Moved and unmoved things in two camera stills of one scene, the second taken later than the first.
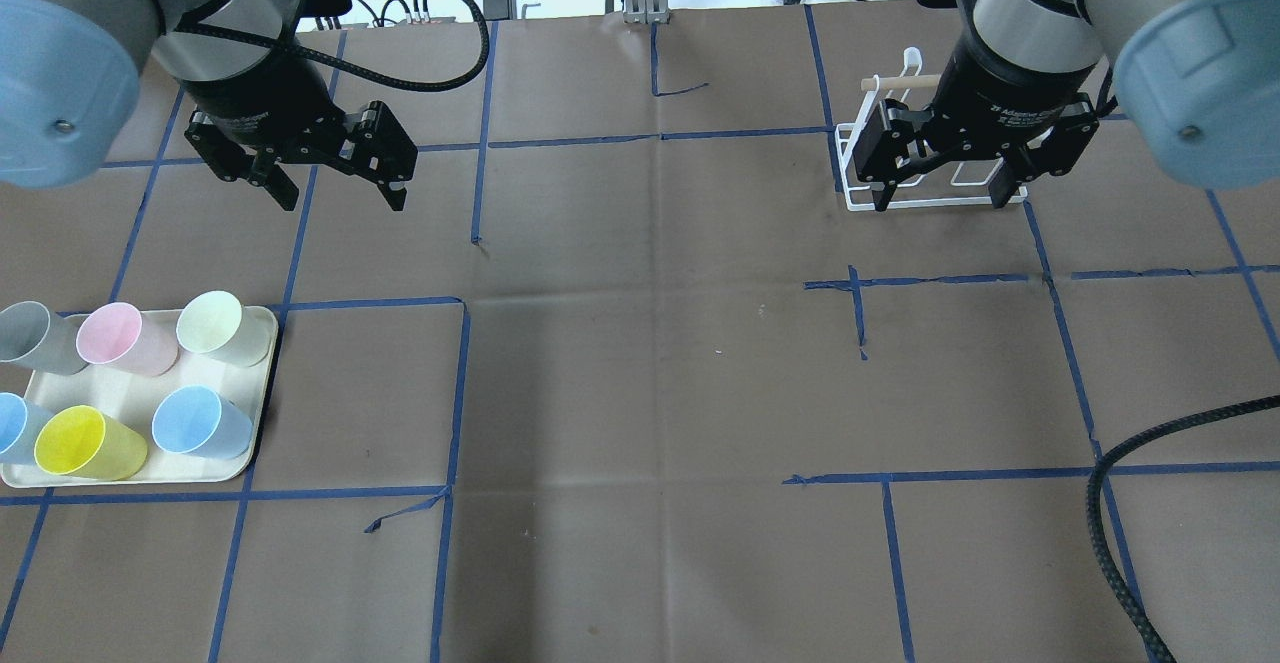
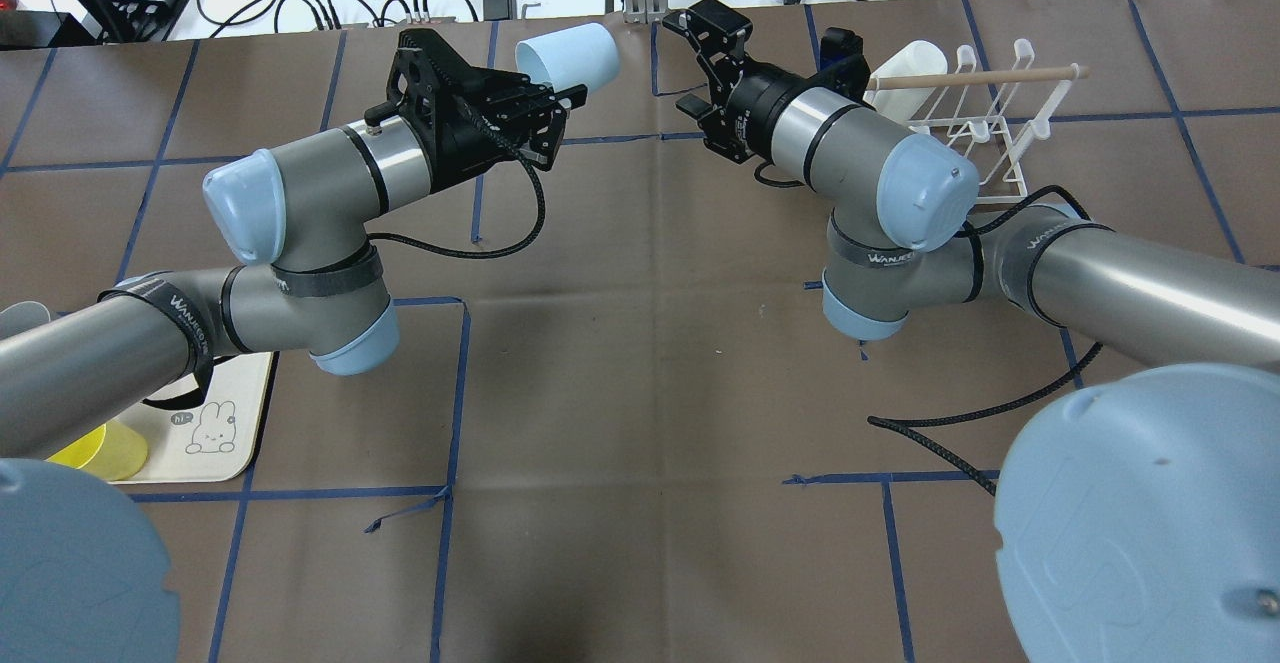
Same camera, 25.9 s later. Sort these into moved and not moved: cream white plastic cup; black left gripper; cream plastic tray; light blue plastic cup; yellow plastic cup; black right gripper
Moved: cream white plastic cup; black left gripper; black right gripper; light blue plastic cup
Not moved: yellow plastic cup; cream plastic tray
